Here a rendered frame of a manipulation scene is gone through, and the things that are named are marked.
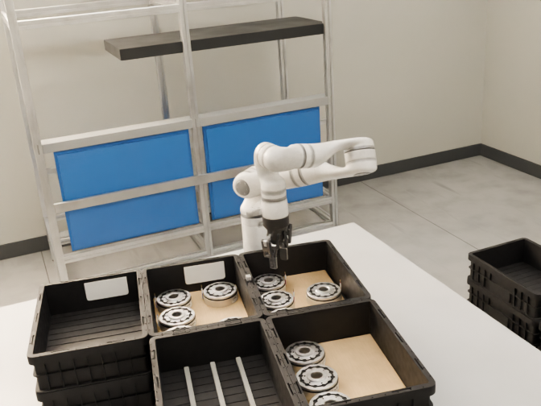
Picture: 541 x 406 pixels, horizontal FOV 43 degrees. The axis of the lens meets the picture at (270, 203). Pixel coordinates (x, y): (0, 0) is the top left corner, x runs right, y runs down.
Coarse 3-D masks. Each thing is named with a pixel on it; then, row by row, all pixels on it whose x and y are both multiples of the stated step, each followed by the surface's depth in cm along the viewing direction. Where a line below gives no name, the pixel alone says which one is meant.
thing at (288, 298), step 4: (268, 292) 205; (272, 292) 205; (276, 292) 205; (280, 292) 205; (284, 292) 204; (288, 292) 204; (264, 296) 204; (284, 296) 202; (288, 296) 202; (292, 296) 202; (264, 300) 201; (284, 300) 200; (288, 300) 200; (292, 300) 200; (268, 304) 199; (272, 304) 198; (276, 304) 198; (280, 304) 198; (284, 304) 198; (288, 304) 198; (268, 308) 197; (272, 308) 197; (276, 308) 197; (280, 308) 197
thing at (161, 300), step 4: (164, 292) 209; (168, 292) 210; (180, 292) 209; (184, 292) 209; (188, 292) 208; (160, 296) 207; (164, 296) 207; (184, 296) 207; (188, 296) 206; (160, 300) 205; (164, 300) 205; (176, 300) 204; (180, 300) 204; (184, 300) 204; (188, 300) 205; (160, 304) 203; (164, 304) 202; (168, 304) 202; (172, 304) 202; (176, 304) 202; (180, 304) 203
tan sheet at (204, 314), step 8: (192, 296) 212; (200, 296) 212; (240, 296) 210; (192, 304) 208; (200, 304) 207; (232, 304) 206; (240, 304) 206; (200, 312) 204; (208, 312) 203; (216, 312) 203; (224, 312) 203; (232, 312) 202; (240, 312) 202; (200, 320) 199; (208, 320) 199; (216, 320) 199
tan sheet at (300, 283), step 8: (312, 272) 222; (320, 272) 221; (288, 280) 218; (296, 280) 218; (304, 280) 217; (312, 280) 217; (320, 280) 216; (328, 280) 216; (288, 288) 213; (296, 288) 213; (304, 288) 212; (296, 296) 208; (304, 296) 208; (296, 304) 204; (304, 304) 203
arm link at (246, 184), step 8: (296, 168) 213; (240, 176) 225; (248, 176) 223; (256, 176) 222; (288, 176) 215; (296, 176) 213; (240, 184) 225; (248, 184) 224; (256, 184) 222; (288, 184) 217; (296, 184) 216; (304, 184) 215; (240, 192) 226; (248, 192) 225; (256, 192) 224
